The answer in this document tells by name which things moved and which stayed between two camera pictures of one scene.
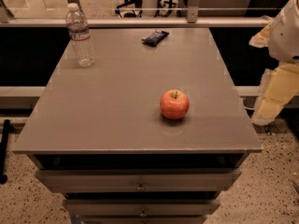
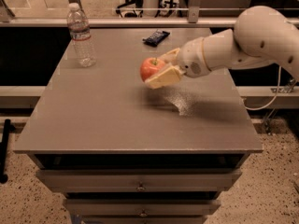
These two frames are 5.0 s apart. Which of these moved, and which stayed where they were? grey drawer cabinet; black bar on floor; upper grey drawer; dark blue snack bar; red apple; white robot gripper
Moved: white robot gripper; red apple
Stayed: dark blue snack bar; grey drawer cabinet; upper grey drawer; black bar on floor
